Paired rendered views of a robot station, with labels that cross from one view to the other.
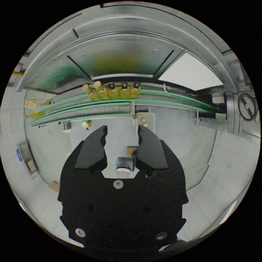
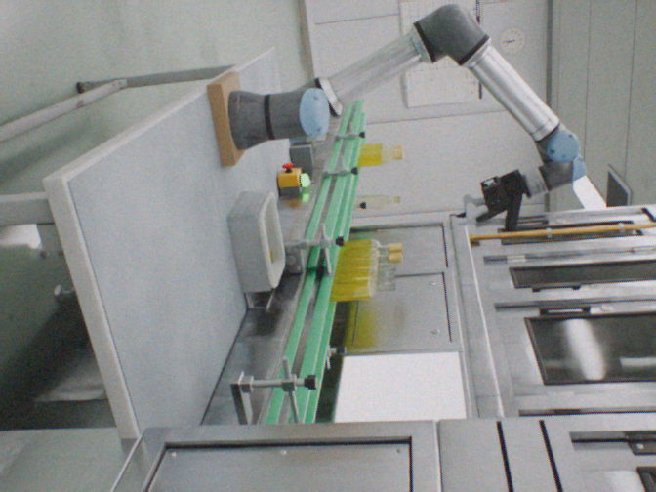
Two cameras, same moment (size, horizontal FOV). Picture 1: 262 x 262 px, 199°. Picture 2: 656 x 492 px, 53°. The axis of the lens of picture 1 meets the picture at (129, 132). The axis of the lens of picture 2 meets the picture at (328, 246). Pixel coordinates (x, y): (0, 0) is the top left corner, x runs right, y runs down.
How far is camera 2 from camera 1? 1.90 m
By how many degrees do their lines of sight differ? 89
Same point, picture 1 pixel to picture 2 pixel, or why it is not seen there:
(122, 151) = not seen: hidden behind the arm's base
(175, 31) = (480, 334)
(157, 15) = (491, 328)
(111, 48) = (433, 301)
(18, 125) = (346, 46)
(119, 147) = not seen: hidden behind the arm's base
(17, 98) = (377, 169)
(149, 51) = (431, 327)
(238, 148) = not seen: outside the picture
